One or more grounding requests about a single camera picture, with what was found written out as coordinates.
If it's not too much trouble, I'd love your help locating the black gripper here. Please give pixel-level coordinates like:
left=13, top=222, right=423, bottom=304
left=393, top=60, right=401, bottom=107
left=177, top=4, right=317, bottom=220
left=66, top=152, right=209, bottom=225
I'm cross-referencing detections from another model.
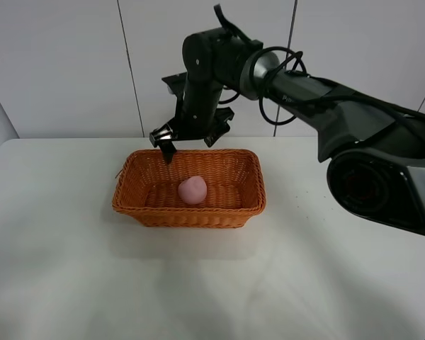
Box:
left=149, top=72, right=234, bottom=165

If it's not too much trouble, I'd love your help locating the pink peach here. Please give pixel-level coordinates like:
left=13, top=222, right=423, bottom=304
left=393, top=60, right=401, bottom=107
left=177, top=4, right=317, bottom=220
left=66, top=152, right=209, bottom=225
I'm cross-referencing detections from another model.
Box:
left=178, top=176, right=207, bottom=205

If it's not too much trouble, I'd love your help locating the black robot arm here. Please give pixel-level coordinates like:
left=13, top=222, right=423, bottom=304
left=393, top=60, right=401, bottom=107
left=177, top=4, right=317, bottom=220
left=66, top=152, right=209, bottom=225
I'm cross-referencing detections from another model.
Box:
left=149, top=28, right=425, bottom=236

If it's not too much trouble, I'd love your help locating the orange woven wicker basket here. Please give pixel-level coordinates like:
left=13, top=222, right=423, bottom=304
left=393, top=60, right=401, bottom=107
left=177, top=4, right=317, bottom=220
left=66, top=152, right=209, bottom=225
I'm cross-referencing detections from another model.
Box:
left=112, top=149, right=266, bottom=229

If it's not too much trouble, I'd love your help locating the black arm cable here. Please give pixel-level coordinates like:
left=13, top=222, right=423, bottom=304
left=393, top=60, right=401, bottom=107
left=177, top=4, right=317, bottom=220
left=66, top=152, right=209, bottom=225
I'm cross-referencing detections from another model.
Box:
left=213, top=3, right=425, bottom=153

